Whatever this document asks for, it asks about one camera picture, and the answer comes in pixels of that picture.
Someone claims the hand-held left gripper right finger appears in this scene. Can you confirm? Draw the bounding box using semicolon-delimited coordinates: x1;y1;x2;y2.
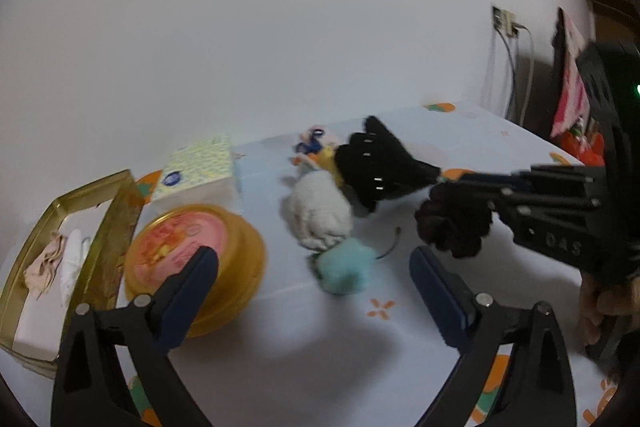
409;246;578;427

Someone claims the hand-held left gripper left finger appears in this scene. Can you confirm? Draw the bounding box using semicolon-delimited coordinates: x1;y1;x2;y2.
50;246;221;427

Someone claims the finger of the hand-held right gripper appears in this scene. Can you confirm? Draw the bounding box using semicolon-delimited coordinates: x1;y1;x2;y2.
487;192;608;278
452;164;608;208

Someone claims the dark brown fuzzy scrunchie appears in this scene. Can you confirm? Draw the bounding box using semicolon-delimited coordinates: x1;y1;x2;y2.
415;181;495;260

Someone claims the gold rectangular tin box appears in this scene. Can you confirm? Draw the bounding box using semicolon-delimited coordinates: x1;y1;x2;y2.
0;170;143;378

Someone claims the light blue fluffy ball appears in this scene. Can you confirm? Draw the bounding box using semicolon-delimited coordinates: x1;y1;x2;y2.
312;239;377;295

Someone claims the white fluffy sock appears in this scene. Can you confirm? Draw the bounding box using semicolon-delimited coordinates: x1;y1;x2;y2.
285;172;353;252

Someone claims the yellow soft toy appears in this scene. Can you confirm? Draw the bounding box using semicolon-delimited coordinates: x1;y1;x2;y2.
306;146;346;188

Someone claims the pink soft toy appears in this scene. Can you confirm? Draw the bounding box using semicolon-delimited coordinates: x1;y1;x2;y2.
294;125;338;155

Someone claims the person's right hand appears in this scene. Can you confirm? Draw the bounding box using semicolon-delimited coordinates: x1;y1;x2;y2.
577;274;640;350

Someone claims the red orange bag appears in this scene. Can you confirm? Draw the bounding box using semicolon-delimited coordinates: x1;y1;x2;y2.
560;126;606;168

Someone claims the round orange tin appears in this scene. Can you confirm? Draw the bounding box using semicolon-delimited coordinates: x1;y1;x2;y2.
124;203;266;339

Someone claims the pink hanging cloth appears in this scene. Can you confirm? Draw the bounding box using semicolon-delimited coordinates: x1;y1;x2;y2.
550;8;593;138

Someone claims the dark thread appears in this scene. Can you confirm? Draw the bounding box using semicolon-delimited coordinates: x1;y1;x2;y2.
377;227;404;261

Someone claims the thin white sock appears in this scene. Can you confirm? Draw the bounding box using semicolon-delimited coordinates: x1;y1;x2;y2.
60;228;93;308

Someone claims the yellow floral tissue box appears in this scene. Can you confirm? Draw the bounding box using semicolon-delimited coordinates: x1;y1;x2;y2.
150;134;243;215

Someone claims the fruit print tablecloth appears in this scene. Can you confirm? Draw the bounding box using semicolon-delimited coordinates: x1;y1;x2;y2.
0;99;640;427

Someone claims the beige cloth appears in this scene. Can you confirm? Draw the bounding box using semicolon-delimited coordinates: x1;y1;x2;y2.
23;232;68;295

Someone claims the grey power cable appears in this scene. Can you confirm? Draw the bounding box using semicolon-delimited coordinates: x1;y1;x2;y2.
515;23;536;125

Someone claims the dark power cable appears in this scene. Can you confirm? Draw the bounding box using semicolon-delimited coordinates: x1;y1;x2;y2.
495;29;518;120

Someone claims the white wall outlet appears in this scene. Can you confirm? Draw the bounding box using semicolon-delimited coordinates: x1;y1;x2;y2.
491;5;520;38

